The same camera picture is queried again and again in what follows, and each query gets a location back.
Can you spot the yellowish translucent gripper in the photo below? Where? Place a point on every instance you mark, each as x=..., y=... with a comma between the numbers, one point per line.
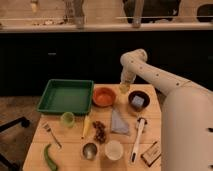
x=127, y=78

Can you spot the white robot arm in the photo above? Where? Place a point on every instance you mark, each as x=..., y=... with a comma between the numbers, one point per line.
x=187, y=114

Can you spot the dark brown bowl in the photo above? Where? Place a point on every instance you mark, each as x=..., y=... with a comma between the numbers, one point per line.
x=140, y=94

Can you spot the red bowl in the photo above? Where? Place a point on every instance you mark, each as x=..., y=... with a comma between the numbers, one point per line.
x=103, y=97

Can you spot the blue sponge cube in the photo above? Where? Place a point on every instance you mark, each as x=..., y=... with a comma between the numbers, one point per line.
x=137, y=102

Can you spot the grey blue cloth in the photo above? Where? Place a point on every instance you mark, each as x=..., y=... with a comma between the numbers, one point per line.
x=118, y=124

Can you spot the green plastic tray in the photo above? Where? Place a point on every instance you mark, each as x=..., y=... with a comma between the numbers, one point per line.
x=61, y=95

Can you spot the yellow corn cob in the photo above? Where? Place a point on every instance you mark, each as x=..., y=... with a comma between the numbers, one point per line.
x=86, y=126

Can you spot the bunch of brown grapes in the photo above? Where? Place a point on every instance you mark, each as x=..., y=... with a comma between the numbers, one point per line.
x=100, y=135

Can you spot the green plastic cup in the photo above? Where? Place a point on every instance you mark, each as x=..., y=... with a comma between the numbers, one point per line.
x=67, y=119

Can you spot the small metal cup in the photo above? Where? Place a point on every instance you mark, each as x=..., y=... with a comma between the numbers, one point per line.
x=89, y=151

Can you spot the silver metal fork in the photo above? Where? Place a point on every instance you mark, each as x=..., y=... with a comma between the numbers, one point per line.
x=49, y=130

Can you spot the black cabinet counter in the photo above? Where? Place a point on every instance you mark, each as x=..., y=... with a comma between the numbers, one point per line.
x=31, y=56

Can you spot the green chili pepper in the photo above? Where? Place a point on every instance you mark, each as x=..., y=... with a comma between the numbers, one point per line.
x=51, y=164

